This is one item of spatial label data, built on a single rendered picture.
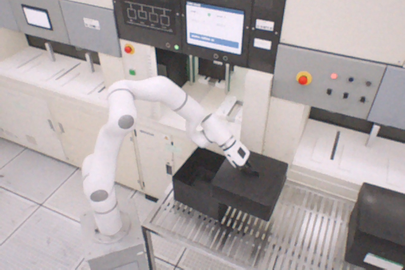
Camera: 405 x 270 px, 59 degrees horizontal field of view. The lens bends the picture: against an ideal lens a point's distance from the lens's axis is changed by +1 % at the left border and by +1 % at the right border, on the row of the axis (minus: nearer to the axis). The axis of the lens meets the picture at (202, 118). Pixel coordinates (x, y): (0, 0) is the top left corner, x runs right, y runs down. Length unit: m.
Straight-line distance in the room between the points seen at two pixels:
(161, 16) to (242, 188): 0.91
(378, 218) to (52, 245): 2.13
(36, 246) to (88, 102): 1.10
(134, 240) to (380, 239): 1.08
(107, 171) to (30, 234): 1.57
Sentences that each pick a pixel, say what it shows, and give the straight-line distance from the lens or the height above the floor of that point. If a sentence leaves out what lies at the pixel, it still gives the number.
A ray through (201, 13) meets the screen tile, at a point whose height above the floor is 1.63.
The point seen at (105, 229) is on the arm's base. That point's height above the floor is 0.83.
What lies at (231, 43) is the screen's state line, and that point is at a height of 1.51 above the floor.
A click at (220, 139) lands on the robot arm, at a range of 1.55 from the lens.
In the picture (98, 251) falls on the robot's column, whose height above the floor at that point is 0.76.
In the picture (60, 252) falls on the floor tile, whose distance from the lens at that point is 2.83.
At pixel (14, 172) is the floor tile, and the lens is 3.48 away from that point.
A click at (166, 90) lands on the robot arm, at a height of 1.54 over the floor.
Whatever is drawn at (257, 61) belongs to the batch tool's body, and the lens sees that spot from 1.70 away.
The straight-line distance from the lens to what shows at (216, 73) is 2.48.
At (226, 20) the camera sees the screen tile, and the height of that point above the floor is 1.62.
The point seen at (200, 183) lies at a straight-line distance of 2.00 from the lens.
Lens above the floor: 2.29
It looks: 39 degrees down
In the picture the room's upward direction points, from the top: straight up
